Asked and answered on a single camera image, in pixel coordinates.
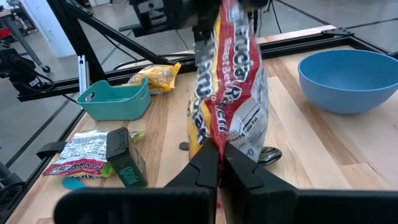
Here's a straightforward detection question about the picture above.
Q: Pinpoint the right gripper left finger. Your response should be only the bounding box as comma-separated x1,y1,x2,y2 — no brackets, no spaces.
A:
53,138,220,224

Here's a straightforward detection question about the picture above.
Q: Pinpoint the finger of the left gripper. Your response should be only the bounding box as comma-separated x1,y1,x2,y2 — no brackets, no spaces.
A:
192,18,218,67
239,0,270,10

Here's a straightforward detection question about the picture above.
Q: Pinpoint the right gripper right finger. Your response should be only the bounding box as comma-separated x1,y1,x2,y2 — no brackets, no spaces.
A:
220,142,398,224

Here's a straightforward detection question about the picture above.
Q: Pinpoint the roast beef ramen packet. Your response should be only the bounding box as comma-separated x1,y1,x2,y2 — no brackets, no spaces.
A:
186,0,270,164

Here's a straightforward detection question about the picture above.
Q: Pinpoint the black lid small jar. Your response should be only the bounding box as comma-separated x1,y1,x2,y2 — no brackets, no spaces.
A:
105,126,149,189

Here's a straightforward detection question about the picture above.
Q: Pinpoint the blue round bowl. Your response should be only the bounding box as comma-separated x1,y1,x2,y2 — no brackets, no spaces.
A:
297,49,398,114

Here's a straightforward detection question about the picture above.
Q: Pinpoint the yellow ramen packet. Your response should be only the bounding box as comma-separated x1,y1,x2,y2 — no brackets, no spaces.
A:
126,62,182,96

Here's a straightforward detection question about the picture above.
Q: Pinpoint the silver aluminium extrusion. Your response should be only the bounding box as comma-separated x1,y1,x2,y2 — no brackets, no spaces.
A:
77,55,91,95

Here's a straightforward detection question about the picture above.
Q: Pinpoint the teal rectangular bin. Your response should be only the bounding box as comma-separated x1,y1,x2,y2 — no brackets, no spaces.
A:
76,77,152,122

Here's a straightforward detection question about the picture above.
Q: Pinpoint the lime chili shrimp ramen packet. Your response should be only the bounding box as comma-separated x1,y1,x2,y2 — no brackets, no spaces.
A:
42,129,146,180

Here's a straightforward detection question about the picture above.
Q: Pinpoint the teal plastic spoon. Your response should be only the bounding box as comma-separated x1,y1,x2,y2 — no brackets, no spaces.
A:
61,176,88,191

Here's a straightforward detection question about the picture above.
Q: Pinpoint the grey leg with caster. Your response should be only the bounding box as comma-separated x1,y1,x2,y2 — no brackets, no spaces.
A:
4,12,52,74

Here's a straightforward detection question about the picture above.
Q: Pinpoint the black table edge bracket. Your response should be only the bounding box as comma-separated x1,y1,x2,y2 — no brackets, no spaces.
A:
36,141,68,161

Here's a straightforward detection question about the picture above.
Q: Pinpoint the black equipment with cables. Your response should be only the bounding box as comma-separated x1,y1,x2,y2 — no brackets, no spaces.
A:
0,40,55,97

